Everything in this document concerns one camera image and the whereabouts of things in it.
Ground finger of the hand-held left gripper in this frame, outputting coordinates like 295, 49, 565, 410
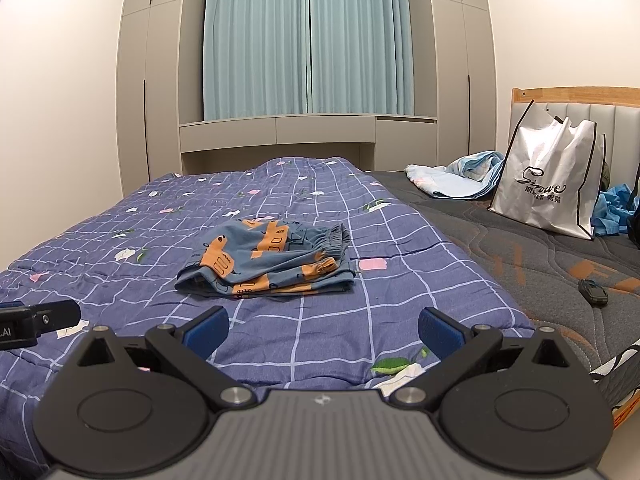
31, 300, 82, 335

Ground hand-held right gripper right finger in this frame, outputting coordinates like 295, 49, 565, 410
389, 306, 572, 407

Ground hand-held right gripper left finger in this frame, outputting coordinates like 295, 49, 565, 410
74, 305, 257, 407

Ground blue pants with orange print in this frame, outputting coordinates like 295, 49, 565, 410
174, 217, 357, 299

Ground purple grid floral quilt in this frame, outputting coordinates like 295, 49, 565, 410
0, 156, 537, 453

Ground dark grey quilted mattress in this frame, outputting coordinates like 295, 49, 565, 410
364, 170, 640, 376

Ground black key fob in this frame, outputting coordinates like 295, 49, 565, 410
578, 279, 610, 307

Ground light blue crumpled blanket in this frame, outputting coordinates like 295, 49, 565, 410
405, 150, 506, 200

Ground black white patterned cloth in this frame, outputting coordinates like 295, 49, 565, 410
589, 336, 640, 431

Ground white shopping bag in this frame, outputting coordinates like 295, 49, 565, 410
488, 100, 607, 241

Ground bright blue crumpled cloth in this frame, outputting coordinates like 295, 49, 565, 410
591, 182, 637, 237

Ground grey built-in wardrobe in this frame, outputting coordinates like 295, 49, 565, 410
115, 0, 499, 200

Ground grey padded wood-framed headboard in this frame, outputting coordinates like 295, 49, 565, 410
509, 87, 640, 196

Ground light teal curtain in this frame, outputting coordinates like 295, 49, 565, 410
202, 0, 416, 122

